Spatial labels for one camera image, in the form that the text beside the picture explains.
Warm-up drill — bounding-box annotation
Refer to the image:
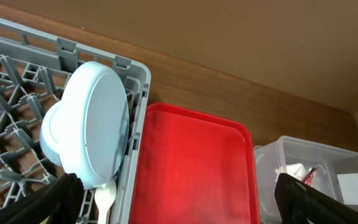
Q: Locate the clear plastic bin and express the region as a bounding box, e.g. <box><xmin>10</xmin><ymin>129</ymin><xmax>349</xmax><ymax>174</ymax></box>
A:
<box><xmin>254</xmin><ymin>136</ymin><xmax>358</xmax><ymax>223</ymax></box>

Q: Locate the white napkin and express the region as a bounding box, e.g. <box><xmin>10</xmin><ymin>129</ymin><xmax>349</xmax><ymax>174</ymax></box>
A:
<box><xmin>286</xmin><ymin>163</ymin><xmax>312</xmax><ymax>181</ymax></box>

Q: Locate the grey dishwasher rack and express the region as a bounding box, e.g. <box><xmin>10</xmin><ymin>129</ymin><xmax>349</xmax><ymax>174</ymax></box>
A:
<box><xmin>0</xmin><ymin>18</ymin><xmax>151</xmax><ymax>223</ymax></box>

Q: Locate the red plastic tray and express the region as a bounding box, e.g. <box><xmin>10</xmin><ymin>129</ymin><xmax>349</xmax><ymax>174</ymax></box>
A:
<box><xmin>129</xmin><ymin>103</ymin><xmax>260</xmax><ymax>223</ymax></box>

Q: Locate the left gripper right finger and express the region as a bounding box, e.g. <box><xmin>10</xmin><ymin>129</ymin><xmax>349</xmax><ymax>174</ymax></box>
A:
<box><xmin>275</xmin><ymin>173</ymin><xmax>358</xmax><ymax>224</ymax></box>

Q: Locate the large light blue plate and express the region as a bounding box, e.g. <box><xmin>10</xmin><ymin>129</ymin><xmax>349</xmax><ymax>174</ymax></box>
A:
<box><xmin>59</xmin><ymin>62</ymin><xmax>129</xmax><ymax>190</ymax></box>

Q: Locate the red snack wrapper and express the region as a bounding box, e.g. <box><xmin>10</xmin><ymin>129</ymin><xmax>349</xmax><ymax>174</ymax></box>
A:
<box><xmin>302</xmin><ymin>167</ymin><xmax>317</xmax><ymax>186</ymax></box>

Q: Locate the white plastic spoon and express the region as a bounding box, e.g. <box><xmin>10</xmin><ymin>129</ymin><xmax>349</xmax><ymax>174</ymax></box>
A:
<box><xmin>94</xmin><ymin>178</ymin><xmax>117</xmax><ymax>224</ymax></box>

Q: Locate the small light blue bowl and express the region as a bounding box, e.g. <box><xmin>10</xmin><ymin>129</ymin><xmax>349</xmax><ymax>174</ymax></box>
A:
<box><xmin>39</xmin><ymin>101</ymin><xmax>67</xmax><ymax>167</ymax></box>

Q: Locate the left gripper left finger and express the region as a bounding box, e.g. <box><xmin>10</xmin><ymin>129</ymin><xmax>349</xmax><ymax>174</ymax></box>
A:
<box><xmin>0</xmin><ymin>174</ymin><xmax>84</xmax><ymax>224</ymax></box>

